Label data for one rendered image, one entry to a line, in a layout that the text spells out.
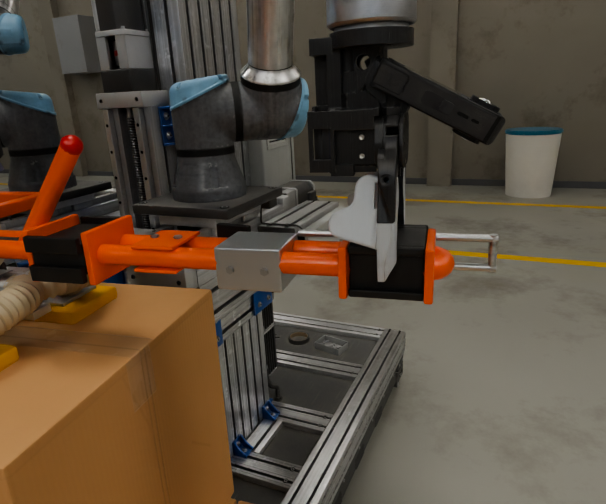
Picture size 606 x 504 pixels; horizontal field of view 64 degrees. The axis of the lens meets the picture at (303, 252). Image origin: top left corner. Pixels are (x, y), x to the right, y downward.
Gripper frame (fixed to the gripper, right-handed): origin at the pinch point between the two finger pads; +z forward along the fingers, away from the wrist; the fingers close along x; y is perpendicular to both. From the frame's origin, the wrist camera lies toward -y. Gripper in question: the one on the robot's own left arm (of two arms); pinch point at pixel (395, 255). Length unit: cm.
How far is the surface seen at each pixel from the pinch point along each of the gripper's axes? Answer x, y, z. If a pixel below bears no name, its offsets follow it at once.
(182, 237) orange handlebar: 0.1, 22.7, -1.2
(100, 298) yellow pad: -10.0, 43.6, 11.6
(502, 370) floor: -162, -33, 108
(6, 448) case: 18.4, 32.0, 12.9
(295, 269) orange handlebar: 3.4, 9.1, 0.6
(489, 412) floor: -130, -25, 108
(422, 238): 1.0, -2.6, -2.1
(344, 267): 4.7, 4.1, -0.3
